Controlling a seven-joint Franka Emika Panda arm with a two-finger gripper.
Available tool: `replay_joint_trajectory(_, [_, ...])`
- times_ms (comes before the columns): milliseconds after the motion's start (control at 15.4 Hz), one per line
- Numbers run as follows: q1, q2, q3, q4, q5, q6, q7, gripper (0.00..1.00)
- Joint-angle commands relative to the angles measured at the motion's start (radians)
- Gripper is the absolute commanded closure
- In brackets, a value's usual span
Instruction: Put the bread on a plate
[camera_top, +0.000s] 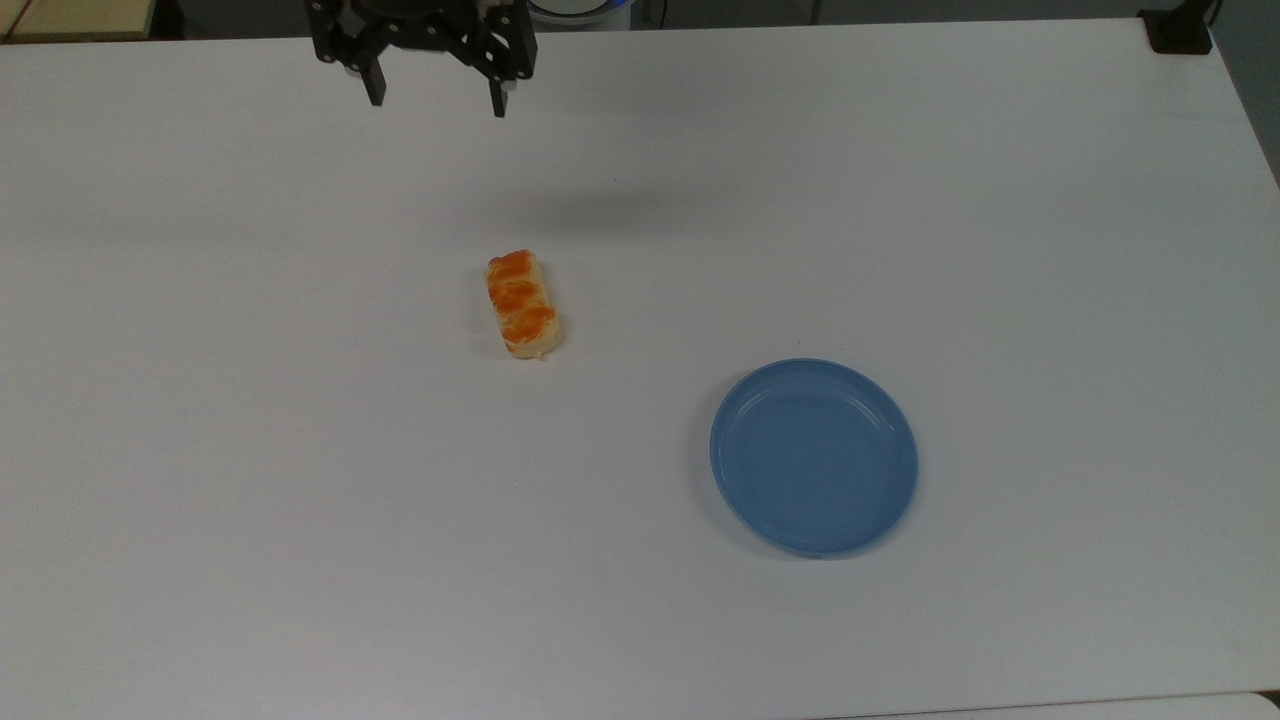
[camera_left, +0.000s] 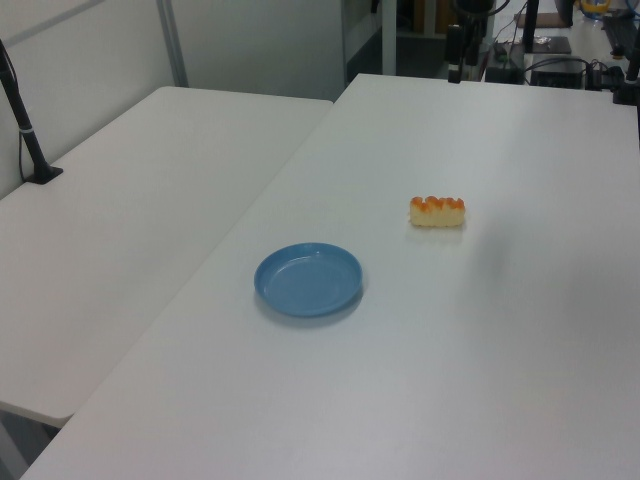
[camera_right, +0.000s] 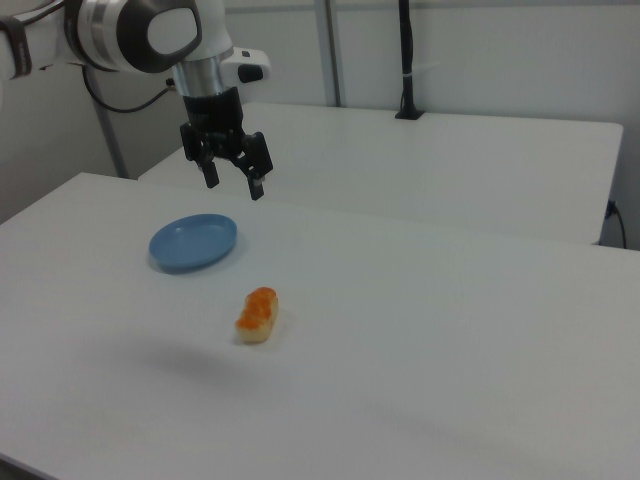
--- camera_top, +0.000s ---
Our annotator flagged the light wooden board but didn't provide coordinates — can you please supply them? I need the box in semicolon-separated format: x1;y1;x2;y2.
0;0;159;44

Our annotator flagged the white round blue-rimmed object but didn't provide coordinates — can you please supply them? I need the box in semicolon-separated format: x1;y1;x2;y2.
526;0;634;24

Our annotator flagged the orange glazed bread loaf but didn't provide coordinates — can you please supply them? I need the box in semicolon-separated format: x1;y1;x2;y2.
485;249;565;362

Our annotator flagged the blue round plate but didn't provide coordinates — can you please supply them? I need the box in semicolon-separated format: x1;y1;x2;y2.
709;358;920;559

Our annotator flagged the black table clamp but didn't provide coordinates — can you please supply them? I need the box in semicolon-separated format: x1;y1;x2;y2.
1138;0;1220;57

